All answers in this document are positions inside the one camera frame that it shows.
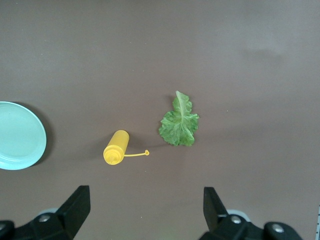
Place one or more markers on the green lettuce leaf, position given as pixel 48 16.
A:
pixel 178 125

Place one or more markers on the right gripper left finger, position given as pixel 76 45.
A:
pixel 72 212

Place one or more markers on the yellow mustard squeeze bottle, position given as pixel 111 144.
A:
pixel 117 145

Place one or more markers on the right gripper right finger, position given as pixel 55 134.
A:
pixel 220 220

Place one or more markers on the mint green plate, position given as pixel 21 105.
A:
pixel 20 135

